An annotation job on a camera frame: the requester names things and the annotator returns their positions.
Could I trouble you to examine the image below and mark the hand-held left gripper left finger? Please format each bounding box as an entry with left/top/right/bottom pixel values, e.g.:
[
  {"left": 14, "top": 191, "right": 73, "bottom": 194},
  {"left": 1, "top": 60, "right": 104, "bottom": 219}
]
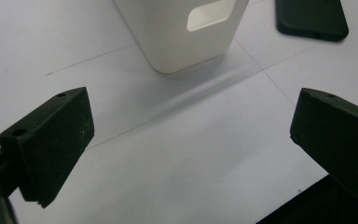
[{"left": 0, "top": 87, "right": 95, "bottom": 209}]

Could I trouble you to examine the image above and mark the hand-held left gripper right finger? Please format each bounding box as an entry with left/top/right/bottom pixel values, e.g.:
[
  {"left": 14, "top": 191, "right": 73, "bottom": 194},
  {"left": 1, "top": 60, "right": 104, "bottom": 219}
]
[{"left": 289, "top": 88, "right": 358, "bottom": 203}]

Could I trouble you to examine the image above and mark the black phone case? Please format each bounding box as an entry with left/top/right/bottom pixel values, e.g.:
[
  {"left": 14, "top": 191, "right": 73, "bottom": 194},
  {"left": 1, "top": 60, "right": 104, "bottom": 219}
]
[{"left": 274, "top": 0, "right": 350, "bottom": 42}]

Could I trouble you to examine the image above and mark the white plastic bin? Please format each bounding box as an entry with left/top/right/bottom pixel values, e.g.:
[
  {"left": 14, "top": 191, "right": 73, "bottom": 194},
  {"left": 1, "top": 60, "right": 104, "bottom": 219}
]
[{"left": 113, "top": 0, "right": 250, "bottom": 75}]

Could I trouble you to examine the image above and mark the white paper table sheet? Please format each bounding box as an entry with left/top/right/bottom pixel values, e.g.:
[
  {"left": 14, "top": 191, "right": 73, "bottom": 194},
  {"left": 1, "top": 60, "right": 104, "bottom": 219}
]
[{"left": 0, "top": 0, "right": 358, "bottom": 224}]

